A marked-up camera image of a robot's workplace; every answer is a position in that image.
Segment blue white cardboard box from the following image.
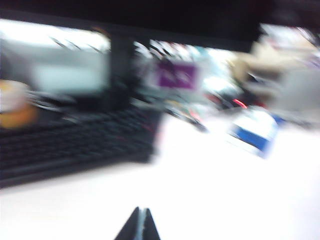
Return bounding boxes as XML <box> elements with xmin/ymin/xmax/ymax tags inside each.
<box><xmin>225</xmin><ymin>106</ymin><xmax>280</xmax><ymax>160</ymax></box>

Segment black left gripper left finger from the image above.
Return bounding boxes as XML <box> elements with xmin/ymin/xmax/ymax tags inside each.
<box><xmin>113</xmin><ymin>206</ymin><xmax>141</xmax><ymax>240</ymax></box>

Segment black computer monitor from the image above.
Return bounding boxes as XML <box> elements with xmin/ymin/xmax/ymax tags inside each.
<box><xmin>0</xmin><ymin>0</ymin><xmax>320</xmax><ymax>112</ymax></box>

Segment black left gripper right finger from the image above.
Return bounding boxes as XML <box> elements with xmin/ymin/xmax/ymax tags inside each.
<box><xmin>143</xmin><ymin>207</ymin><xmax>163</xmax><ymax>240</ymax></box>

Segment grey metal case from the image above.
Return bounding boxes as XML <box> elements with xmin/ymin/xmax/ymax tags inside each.
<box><xmin>271</xmin><ymin>67</ymin><xmax>320</xmax><ymax>127</ymax></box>

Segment yellow white cup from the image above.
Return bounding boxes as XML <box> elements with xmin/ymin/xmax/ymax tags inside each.
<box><xmin>0</xmin><ymin>79</ymin><xmax>39</xmax><ymax>130</ymax></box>

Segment purple white name sign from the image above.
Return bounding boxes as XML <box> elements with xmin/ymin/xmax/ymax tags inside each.
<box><xmin>149</xmin><ymin>59</ymin><xmax>204</xmax><ymax>91</ymax></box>

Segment black keyboard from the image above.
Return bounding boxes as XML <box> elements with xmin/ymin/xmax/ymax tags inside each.
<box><xmin>0</xmin><ymin>106</ymin><xmax>165</xmax><ymax>189</ymax></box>

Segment grey flat panel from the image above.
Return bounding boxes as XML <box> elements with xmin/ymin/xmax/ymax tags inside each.
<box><xmin>0</xmin><ymin>37</ymin><xmax>111</xmax><ymax>94</ymax></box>

